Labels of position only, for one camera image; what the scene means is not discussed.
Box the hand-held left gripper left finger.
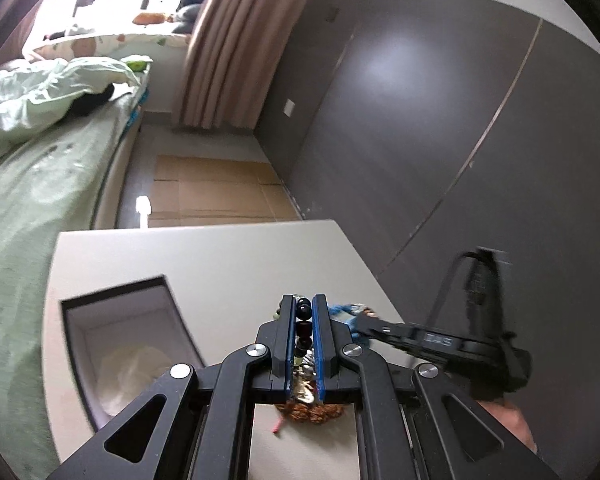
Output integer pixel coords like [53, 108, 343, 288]
[45, 295, 301, 480]

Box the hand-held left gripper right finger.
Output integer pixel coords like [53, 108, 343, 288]
[311, 294, 561, 480]

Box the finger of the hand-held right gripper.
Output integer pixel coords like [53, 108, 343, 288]
[351, 312, 417, 357]

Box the blue bead bracelet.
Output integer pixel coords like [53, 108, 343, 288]
[329, 302, 377, 332]

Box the brown bead bracelet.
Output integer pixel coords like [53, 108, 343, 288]
[274, 402, 347, 424]

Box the black jewelry box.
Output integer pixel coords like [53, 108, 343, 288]
[59, 274, 206, 433]

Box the person's right hand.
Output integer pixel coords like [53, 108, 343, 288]
[479, 400, 539, 456]

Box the white small table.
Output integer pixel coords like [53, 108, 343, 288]
[42, 218, 406, 480]

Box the flat brown cardboard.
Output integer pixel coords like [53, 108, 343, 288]
[147, 153, 301, 229]

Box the white padding paper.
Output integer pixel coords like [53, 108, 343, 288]
[96, 346, 173, 417]

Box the bed with green sheet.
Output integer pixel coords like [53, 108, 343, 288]
[0, 57, 153, 468]

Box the colourful printed mattress pad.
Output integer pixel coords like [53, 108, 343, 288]
[124, 87, 149, 130]

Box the pink curtain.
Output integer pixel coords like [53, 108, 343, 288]
[172, 0, 312, 132]

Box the grey blue pillow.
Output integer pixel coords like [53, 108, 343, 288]
[172, 5, 204, 35]

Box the printed window seat cushion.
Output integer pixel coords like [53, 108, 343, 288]
[22, 31, 192, 64]

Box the light green duvet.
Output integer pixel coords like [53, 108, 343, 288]
[0, 56, 153, 163]

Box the orange plush toy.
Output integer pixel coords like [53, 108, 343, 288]
[132, 11, 174, 26]

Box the pile of small clothes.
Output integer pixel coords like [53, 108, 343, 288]
[44, 22, 92, 42]

